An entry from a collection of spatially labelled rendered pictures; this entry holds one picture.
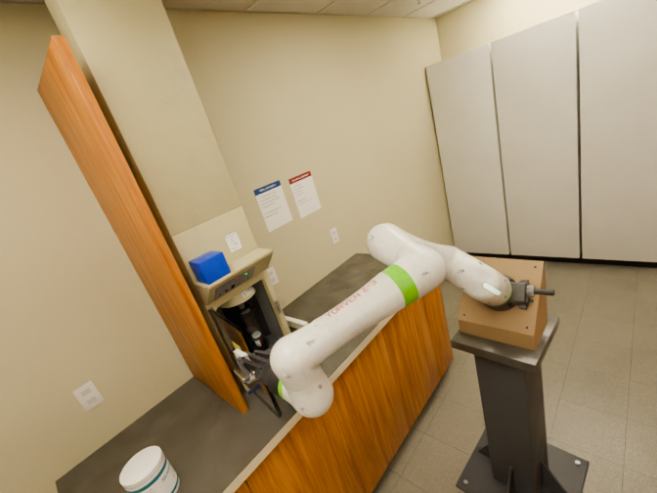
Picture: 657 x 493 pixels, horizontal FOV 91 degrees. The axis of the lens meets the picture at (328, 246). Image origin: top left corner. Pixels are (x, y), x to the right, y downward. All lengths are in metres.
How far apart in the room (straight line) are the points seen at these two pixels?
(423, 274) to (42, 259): 1.43
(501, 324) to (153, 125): 1.49
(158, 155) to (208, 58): 0.86
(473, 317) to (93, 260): 1.63
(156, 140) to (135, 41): 0.32
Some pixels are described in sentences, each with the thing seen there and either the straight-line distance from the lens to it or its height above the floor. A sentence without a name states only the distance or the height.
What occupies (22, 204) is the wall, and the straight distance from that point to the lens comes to 1.68.
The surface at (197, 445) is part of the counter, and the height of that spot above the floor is 0.94.
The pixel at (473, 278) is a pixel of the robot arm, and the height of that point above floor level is 1.29.
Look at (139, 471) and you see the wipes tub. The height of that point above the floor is 1.09.
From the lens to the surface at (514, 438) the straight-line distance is 1.89.
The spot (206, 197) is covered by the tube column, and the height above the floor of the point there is 1.80.
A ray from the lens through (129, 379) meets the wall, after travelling 1.85.
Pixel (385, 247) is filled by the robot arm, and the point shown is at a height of 1.55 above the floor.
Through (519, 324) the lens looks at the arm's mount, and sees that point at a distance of 1.45.
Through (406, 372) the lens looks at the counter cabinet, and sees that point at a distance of 2.10.
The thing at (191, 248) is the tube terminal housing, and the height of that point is 1.64.
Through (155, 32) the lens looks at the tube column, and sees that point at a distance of 1.47.
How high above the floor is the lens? 1.91
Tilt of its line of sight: 20 degrees down
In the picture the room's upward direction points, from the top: 17 degrees counter-clockwise
